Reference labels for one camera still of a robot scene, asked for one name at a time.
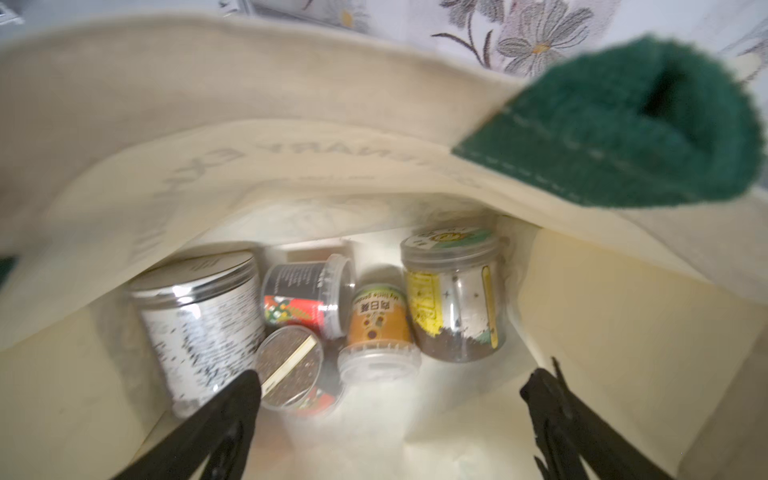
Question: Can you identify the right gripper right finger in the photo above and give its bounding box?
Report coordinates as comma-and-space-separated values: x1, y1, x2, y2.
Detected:
520, 359, 672, 480

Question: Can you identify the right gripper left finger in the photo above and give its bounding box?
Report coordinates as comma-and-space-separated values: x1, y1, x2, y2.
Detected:
116, 370, 261, 479

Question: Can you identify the yellow label tall jar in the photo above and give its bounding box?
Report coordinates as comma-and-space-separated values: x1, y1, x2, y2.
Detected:
400, 226, 506, 363

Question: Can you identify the cream canvas tote bag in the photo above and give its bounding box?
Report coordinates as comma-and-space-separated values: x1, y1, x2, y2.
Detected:
1, 15, 767, 479

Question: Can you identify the red flower seed cup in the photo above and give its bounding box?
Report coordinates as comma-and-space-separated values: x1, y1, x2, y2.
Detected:
261, 254, 355, 340

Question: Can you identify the orange sunflower cup in bag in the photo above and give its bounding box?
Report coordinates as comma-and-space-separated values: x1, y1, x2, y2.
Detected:
337, 283, 421, 384

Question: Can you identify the shiny metal lid can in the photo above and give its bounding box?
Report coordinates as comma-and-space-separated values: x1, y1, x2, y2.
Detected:
128, 251, 266, 419

